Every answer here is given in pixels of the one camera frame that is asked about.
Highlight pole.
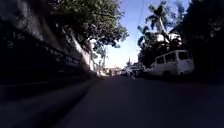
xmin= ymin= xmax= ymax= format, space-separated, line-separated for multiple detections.
xmin=102 ymin=46 xmax=108 ymax=75

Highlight dark asphalt road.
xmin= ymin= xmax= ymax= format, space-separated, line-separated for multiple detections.
xmin=51 ymin=75 xmax=224 ymax=128

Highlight large leafy tree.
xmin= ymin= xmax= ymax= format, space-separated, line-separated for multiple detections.
xmin=46 ymin=0 xmax=130 ymax=51

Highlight white van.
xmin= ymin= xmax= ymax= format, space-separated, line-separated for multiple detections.
xmin=145 ymin=49 xmax=195 ymax=79

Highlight palm tree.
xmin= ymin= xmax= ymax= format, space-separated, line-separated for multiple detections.
xmin=137 ymin=0 xmax=185 ymax=51

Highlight concrete roadside strip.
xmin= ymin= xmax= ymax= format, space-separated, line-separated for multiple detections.
xmin=0 ymin=78 xmax=101 ymax=128

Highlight dark trees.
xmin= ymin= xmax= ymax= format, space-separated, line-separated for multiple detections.
xmin=179 ymin=0 xmax=224 ymax=81

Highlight overhead wires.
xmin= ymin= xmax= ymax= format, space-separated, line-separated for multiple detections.
xmin=134 ymin=0 xmax=146 ymax=38

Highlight long grey wall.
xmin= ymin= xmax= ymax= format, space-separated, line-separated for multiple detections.
xmin=0 ymin=0 xmax=96 ymax=84

